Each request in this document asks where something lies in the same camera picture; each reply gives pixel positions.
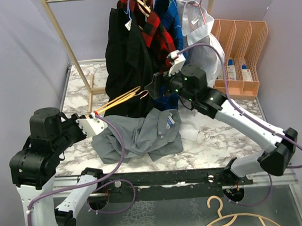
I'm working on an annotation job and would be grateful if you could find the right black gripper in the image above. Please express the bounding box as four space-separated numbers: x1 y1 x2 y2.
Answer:
143 62 197 106

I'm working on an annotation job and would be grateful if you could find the yellow wire hanger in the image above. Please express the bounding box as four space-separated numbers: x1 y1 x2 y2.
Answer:
93 86 149 115

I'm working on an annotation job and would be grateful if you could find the grey button shirt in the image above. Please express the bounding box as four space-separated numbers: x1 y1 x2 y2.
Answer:
91 108 184 164

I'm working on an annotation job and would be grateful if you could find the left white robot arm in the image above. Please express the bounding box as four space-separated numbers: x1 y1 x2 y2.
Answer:
10 107 105 226

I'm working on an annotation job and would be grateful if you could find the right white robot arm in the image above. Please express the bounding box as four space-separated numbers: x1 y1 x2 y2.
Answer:
144 65 298 185

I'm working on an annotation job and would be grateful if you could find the black hanging shirt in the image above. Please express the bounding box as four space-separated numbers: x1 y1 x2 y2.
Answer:
101 5 157 121

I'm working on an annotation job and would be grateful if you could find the red black plaid shirt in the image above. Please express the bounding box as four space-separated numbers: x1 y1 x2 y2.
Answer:
117 0 176 72

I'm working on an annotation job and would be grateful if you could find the white hanging shirt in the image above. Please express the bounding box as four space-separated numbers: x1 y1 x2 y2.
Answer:
177 0 225 142

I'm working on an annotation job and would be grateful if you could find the beige wooden hanger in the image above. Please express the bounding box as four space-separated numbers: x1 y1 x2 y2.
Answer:
137 0 151 20

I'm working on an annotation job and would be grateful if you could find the blue plaid shirt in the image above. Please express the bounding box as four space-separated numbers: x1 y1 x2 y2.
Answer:
154 0 184 111

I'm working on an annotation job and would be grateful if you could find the beige hanger in foreground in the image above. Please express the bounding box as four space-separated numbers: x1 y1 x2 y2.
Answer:
205 195 282 226

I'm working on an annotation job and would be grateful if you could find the white box in organizer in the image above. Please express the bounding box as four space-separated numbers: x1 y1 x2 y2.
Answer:
241 59 253 81
227 58 237 81

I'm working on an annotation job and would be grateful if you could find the orange plastic file organizer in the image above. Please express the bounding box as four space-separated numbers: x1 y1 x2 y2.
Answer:
212 19 268 100

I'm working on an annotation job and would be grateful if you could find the wooden clothes rack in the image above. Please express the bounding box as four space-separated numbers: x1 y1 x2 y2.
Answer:
38 0 221 116

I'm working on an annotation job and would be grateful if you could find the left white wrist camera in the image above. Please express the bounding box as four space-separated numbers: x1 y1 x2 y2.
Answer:
76 118 108 137

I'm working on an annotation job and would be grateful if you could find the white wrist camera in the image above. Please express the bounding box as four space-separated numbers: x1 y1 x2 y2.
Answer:
76 118 108 137
167 50 186 77

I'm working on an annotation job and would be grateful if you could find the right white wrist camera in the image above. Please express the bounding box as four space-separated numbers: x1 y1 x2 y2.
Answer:
167 50 186 77

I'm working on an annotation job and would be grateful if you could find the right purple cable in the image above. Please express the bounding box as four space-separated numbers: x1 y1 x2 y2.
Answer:
177 38 302 209

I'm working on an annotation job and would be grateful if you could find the blue wire hanger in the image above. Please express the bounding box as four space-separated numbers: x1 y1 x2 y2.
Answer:
126 0 132 21

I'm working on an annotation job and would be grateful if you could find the pink wire hanger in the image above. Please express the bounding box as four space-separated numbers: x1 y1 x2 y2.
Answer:
188 0 207 31

